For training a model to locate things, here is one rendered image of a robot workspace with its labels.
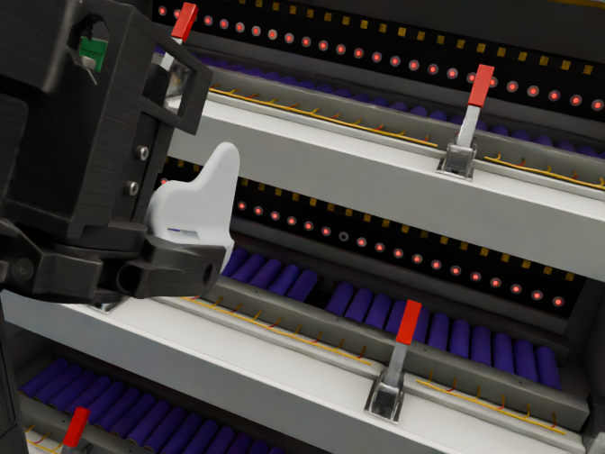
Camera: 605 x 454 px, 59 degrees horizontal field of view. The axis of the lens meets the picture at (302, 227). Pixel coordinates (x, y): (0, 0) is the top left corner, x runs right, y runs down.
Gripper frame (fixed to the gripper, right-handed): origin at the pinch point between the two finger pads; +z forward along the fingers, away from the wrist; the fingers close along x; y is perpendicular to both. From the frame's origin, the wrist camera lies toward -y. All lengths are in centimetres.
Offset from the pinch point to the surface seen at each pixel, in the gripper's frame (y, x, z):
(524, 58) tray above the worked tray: 24.3, -15.6, 30.0
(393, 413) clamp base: -9.5, -13.3, 16.7
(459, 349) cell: -4.5, -17.4, 25.6
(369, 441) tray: -12.4, -12.1, 17.0
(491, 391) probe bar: -6.6, -20.5, 22.8
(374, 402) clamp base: -9.6, -11.6, 18.2
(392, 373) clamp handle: -6.8, -12.3, 17.8
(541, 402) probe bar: -6.0, -24.5, 22.5
